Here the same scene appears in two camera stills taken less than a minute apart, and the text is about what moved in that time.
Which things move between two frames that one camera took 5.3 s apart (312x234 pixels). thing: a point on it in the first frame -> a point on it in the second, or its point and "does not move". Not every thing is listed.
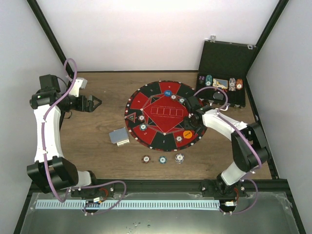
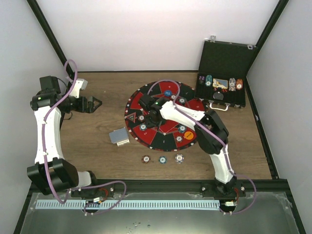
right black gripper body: [191, 125] -> [153, 123]
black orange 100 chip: [141, 118] does not move
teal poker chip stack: [162, 160] does not move
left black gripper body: [80, 107] does not move
